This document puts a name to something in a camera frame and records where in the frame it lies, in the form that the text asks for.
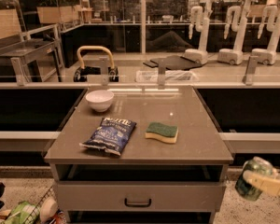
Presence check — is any green snack bag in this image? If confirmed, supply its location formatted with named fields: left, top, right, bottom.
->
left=4, top=202, right=39, bottom=224

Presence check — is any right white background robot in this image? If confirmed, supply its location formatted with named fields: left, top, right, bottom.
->
left=250, top=2, right=280, bottom=66

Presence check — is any yellow handled black cart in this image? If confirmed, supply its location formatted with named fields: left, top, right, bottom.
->
left=73, top=46, right=119, bottom=84

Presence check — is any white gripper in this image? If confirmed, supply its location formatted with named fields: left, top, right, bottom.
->
left=243, top=170, right=280, bottom=197

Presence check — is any black floor mat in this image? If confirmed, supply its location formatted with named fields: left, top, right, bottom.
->
left=144, top=55, right=202, bottom=70

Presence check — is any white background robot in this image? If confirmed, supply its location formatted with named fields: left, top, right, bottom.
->
left=250, top=2, right=280, bottom=66
left=183, top=0, right=221, bottom=65
left=217, top=0, right=258, bottom=65

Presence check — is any wooden planter box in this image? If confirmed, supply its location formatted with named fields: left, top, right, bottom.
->
left=36, top=5, right=80, bottom=24

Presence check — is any clear plastic bin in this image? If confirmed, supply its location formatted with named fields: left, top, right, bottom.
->
left=135, top=70, right=199, bottom=83

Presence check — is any wire basket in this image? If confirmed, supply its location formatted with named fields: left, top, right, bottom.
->
left=20, top=187, right=56, bottom=224

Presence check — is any grey counter cabinet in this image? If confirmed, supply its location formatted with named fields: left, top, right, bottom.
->
left=45, top=86, right=232, bottom=224

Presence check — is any grey metal side table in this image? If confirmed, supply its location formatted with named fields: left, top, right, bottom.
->
left=0, top=39, right=63, bottom=82

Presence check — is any green yellow sponge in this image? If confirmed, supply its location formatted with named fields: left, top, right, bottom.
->
left=145, top=122, right=178, bottom=144

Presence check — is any blue chip bag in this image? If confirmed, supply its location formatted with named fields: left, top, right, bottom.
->
left=79, top=117, right=136, bottom=156

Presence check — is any white cup in basket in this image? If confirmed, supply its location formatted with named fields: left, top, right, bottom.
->
left=40, top=197, right=58, bottom=222

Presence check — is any grey drawer front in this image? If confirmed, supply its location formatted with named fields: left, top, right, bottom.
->
left=54, top=181, right=226, bottom=212

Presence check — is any left white background robot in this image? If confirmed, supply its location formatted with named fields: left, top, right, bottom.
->
left=183, top=0, right=221, bottom=65

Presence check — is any white ceramic bowl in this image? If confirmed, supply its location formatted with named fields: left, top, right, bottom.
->
left=86, top=90, right=114, bottom=112

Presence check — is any middle white background robot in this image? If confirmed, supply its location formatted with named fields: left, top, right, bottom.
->
left=217, top=0, right=258, bottom=65

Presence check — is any black drawer handle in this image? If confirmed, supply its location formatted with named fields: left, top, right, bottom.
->
left=124, top=198, right=152, bottom=208

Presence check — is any green soda can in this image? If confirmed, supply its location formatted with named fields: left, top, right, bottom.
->
left=235, top=156, right=273, bottom=202

